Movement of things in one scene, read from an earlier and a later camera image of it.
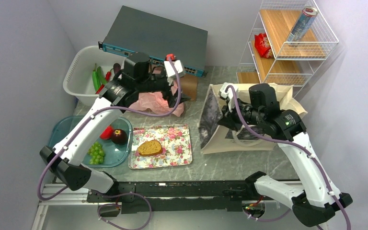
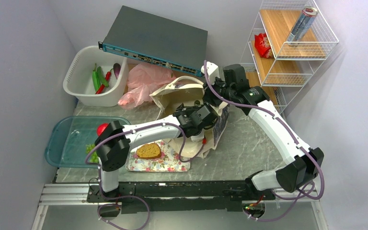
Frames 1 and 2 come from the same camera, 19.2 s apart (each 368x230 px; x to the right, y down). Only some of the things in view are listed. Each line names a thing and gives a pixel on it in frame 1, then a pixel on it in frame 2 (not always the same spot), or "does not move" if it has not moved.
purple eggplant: (116, 67) does not move
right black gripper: (228, 118) → (208, 96)
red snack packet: (262, 45) does not move
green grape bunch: (97, 155) does not move
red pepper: (108, 77) does not move
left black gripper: (172, 98) → (212, 123)
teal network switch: (134, 31) does not move
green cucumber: (101, 75) does not move
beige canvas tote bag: (214, 138) → (182, 91)
